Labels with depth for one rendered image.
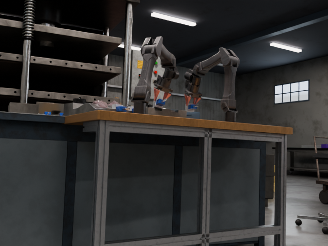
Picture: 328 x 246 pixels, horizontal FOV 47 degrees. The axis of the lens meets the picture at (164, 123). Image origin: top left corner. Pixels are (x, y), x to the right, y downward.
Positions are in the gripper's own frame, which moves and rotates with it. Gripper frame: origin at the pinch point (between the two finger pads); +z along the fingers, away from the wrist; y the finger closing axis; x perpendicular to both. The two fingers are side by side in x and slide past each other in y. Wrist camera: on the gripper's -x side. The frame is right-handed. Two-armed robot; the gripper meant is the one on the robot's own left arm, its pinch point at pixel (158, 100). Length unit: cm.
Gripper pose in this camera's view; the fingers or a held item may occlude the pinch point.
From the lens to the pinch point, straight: 228.3
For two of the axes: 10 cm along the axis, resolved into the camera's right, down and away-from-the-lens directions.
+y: -8.9, -2.4, -3.9
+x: 3.2, 2.9, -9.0
